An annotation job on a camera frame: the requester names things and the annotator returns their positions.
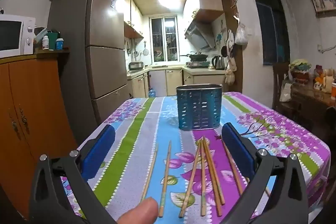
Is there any kitchen window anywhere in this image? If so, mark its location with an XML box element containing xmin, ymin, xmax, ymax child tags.
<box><xmin>150</xmin><ymin>16</ymin><xmax>179</xmax><ymax>63</ymax></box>

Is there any person left hand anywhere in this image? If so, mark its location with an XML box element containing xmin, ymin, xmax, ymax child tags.
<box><xmin>117</xmin><ymin>197</ymin><xmax>158</xmax><ymax>224</ymax></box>

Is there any orange wooden cabinet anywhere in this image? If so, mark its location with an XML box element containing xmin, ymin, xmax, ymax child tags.
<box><xmin>1</xmin><ymin>57</ymin><xmax>77</xmax><ymax>217</ymax></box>

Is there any dark wooden side table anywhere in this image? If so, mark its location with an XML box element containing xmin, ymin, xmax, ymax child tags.
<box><xmin>291</xmin><ymin>83</ymin><xmax>335</xmax><ymax>142</ymax></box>

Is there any floral striped tablecloth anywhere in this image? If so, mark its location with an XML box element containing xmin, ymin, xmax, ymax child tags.
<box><xmin>88</xmin><ymin>92</ymin><xmax>331</xmax><ymax>223</ymax></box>

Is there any blue perforated utensil holder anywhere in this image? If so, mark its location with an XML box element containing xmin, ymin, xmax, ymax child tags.
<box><xmin>176</xmin><ymin>84</ymin><xmax>222</xmax><ymax>131</ymax></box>

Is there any wooden chair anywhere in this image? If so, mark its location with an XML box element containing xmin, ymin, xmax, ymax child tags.
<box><xmin>272</xmin><ymin>63</ymin><xmax>293</xmax><ymax>113</ymax></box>

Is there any blue water jug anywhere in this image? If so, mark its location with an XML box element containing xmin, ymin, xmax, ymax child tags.
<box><xmin>148</xmin><ymin>88</ymin><xmax>156</xmax><ymax>98</ymax></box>

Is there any steel electric kettle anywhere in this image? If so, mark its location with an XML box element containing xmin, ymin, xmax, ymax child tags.
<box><xmin>211</xmin><ymin>55</ymin><xmax>226</xmax><ymax>70</ymax></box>

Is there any silver toaster oven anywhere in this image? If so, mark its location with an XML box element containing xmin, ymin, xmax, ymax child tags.
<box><xmin>128</xmin><ymin>61</ymin><xmax>144</xmax><ymax>71</ymax></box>

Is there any blue lidded jar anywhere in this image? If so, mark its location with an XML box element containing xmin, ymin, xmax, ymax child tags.
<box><xmin>55</xmin><ymin>38</ymin><xmax>64</xmax><ymax>51</ymax></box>

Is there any white medicine bottle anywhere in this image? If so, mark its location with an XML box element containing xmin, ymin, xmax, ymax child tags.
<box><xmin>42</xmin><ymin>35</ymin><xmax>50</xmax><ymax>50</ymax></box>

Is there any green box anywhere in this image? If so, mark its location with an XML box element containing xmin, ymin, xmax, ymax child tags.
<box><xmin>47</xmin><ymin>32</ymin><xmax>59</xmax><ymax>50</ymax></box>

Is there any white hanging plastic bag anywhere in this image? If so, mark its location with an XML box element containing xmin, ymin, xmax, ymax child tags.
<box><xmin>235</xmin><ymin>23</ymin><xmax>249</xmax><ymax>46</ymax></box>

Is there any black wok on stove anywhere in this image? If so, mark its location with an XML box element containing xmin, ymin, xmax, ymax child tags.
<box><xmin>180</xmin><ymin>53</ymin><xmax>208</xmax><ymax>62</ymax></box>

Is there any white microwave oven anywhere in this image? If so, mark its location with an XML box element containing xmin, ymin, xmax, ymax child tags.
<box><xmin>0</xmin><ymin>14</ymin><xmax>36</xmax><ymax>58</ymax></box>

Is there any steel range hood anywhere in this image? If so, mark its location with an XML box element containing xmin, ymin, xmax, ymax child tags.
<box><xmin>185</xmin><ymin>20</ymin><xmax>215</xmax><ymax>51</ymax></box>

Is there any silver three-door refrigerator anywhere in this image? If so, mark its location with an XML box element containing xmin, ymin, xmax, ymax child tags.
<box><xmin>47</xmin><ymin>0</ymin><xmax>129</xmax><ymax>144</ymax></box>

